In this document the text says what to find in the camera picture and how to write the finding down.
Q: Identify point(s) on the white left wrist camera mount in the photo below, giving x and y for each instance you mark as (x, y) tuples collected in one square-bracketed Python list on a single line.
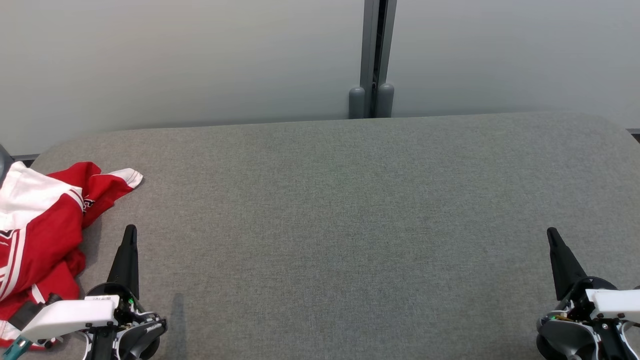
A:
[(70, 315)]

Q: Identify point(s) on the grey partition joining post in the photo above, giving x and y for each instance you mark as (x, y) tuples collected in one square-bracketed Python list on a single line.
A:
[(372, 60)]

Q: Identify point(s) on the grey curved leg with caster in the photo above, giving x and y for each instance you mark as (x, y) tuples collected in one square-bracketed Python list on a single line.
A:
[(4, 160)]

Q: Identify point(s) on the red basketball jersey black numbers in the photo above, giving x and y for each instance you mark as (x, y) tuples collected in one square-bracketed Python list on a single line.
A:
[(40, 250)]

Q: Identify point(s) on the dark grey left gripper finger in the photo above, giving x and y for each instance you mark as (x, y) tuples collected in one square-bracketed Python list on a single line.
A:
[(127, 260)]

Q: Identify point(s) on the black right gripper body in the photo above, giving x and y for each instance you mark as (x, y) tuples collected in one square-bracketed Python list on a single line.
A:
[(577, 300)]

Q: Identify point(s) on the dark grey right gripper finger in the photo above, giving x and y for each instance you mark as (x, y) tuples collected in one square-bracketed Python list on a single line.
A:
[(564, 270)]

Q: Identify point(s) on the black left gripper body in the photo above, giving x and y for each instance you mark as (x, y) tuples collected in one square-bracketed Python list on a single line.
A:
[(131, 307)]

